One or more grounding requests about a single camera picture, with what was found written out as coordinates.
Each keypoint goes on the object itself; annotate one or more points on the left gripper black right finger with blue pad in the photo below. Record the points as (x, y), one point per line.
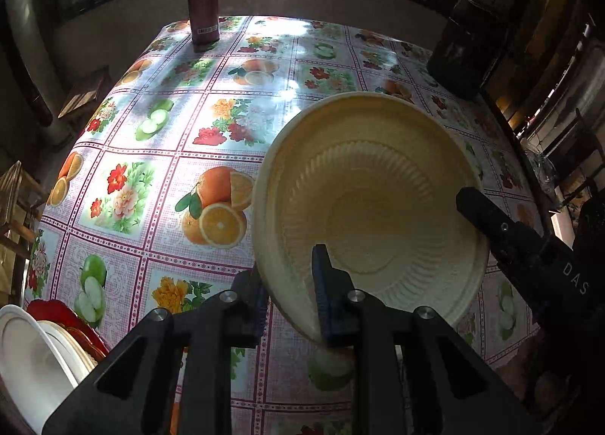
(412, 372)

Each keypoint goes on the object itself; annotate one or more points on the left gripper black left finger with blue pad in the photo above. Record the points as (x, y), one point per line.
(170, 365)

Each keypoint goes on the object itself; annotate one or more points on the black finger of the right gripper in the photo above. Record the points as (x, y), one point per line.
(554, 279)

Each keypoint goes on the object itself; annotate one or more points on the white paper bowl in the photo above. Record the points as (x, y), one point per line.
(36, 377)

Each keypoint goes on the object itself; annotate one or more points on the cream plastic bowl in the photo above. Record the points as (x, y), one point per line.
(80, 363)
(374, 180)

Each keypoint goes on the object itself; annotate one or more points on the red plastic basin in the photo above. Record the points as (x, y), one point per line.
(58, 312)

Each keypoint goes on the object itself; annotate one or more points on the dark wooden chair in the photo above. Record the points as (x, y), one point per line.
(573, 146)

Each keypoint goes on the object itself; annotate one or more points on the floral fruit tablecloth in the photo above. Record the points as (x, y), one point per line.
(153, 208)

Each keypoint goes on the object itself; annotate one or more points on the black cylindrical pot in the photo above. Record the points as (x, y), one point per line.
(467, 49)

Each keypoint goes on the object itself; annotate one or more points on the wooden stool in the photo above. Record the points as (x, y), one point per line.
(92, 87)

